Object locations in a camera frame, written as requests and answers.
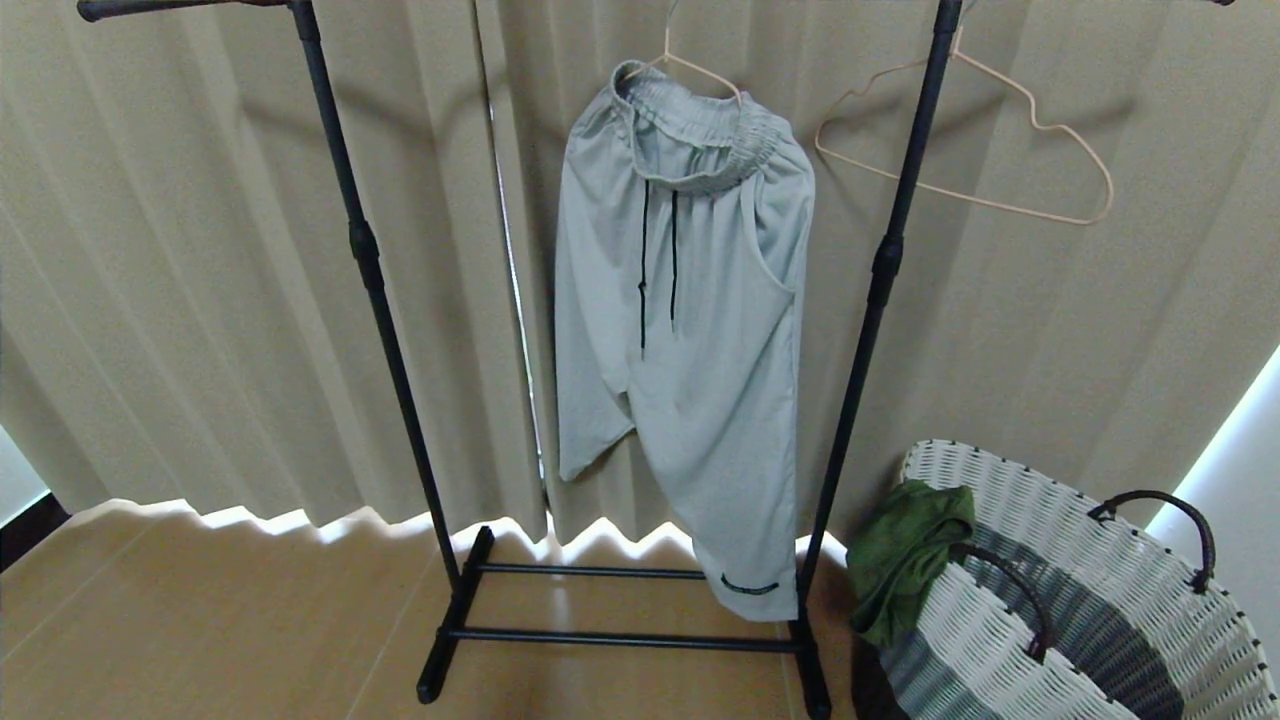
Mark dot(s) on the beige curtain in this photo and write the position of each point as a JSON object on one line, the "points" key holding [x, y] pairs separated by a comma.
{"points": [[200, 250]]}

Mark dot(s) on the green garment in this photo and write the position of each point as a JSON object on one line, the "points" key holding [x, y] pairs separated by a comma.
{"points": [[905, 560]]}

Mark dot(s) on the pale grey shorts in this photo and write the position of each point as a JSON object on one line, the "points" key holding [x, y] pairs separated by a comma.
{"points": [[700, 400]]}

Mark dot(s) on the pink clothes hanger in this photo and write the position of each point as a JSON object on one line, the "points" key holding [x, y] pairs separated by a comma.
{"points": [[1000, 200], [700, 72]]}

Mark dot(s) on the black clothes rack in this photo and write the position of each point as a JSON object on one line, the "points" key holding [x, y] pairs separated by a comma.
{"points": [[368, 250]]}

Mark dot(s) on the white laundry basket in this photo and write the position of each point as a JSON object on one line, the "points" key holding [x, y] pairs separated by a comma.
{"points": [[1050, 520]]}

